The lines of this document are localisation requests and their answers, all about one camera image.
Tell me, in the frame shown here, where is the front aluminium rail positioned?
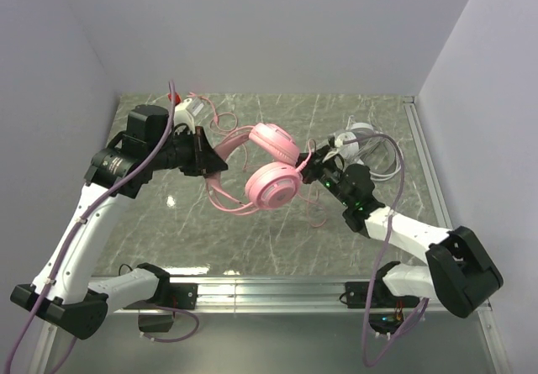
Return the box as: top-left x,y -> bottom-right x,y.
49,276 -> 493,315

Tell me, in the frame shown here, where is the aluminium rail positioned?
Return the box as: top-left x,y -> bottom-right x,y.
49,276 -> 493,315
403,96 -> 453,229

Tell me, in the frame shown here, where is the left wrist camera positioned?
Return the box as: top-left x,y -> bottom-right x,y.
173,93 -> 204,130

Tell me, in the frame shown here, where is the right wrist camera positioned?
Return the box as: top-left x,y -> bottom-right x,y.
324,131 -> 359,161

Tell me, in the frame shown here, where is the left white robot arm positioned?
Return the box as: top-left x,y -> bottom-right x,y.
10,105 -> 228,340

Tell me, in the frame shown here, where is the right side aluminium rail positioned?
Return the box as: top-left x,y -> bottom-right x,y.
403,96 -> 453,229

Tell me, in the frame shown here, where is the white headset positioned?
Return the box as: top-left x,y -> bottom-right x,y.
328,115 -> 401,182

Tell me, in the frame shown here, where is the pink headset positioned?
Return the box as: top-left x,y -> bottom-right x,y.
185,91 -> 329,229

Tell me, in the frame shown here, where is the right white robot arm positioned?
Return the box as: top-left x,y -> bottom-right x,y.
298,145 -> 504,318

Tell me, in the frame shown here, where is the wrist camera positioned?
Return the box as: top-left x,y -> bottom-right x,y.
173,93 -> 204,130
324,131 -> 359,161

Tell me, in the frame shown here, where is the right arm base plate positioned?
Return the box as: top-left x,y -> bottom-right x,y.
339,281 -> 419,309

